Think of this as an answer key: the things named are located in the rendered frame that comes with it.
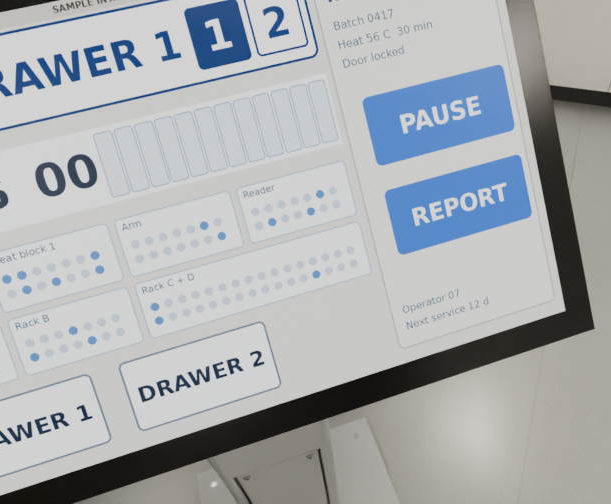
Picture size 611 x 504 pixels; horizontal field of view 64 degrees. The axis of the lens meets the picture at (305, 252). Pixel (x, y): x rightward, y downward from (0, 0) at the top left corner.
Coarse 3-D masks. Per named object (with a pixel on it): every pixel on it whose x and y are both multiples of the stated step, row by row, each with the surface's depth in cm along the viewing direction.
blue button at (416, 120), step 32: (384, 96) 31; (416, 96) 31; (448, 96) 32; (480, 96) 32; (384, 128) 31; (416, 128) 31; (448, 128) 32; (480, 128) 32; (512, 128) 33; (384, 160) 31
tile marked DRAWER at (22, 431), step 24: (48, 384) 29; (72, 384) 30; (0, 408) 29; (24, 408) 29; (48, 408) 30; (72, 408) 30; (96, 408) 30; (0, 432) 29; (24, 432) 29; (48, 432) 30; (72, 432) 30; (96, 432) 30; (0, 456) 29; (24, 456) 30; (48, 456) 30
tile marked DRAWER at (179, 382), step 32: (160, 352) 30; (192, 352) 31; (224, 352) 31; (256, 352) 31; (128, 384) 30; (160, 384) 30; (192, 384) 31; (224, 384) 31; (256, 384) 31; (160, 416) 31; (192, 416) 31
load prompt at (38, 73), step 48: (192, 0) 29; (240, 0) 29; (288, 0) 29; (0, 48) 27; (48, 48) 28; (96, 48) 28; (144, 48) 28; (192, 48) 29; (240, 48) 29; (288, 48) 30; (0, 96) 27; (48, 96) 28; (96, 96) 28; (144, 96) 29
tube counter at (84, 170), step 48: (240, 96) 30; (288, 96) 30; (48, 144) 28; (96, 144) 28; (144, 144) 29; (192, 144) 29; (240, 144) 30; (288, 144) 30; (336, 144) 31; (48, 192) 28; (96, 192) 29; (144, 192) 29
